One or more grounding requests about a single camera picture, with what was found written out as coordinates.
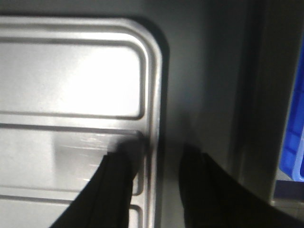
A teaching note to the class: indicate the lower right blue bin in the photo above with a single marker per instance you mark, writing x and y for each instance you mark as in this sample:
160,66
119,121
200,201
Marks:
292,156

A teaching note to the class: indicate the large silver tray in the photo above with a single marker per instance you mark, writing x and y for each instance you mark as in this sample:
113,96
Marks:
210,47

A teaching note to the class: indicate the small ribbed silver tray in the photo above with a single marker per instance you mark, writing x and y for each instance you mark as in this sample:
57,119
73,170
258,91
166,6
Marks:
71,89

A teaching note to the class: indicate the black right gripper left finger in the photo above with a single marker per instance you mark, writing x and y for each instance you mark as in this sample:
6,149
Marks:
105,200

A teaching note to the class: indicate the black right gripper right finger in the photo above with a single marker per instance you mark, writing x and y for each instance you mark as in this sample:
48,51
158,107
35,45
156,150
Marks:
211,198

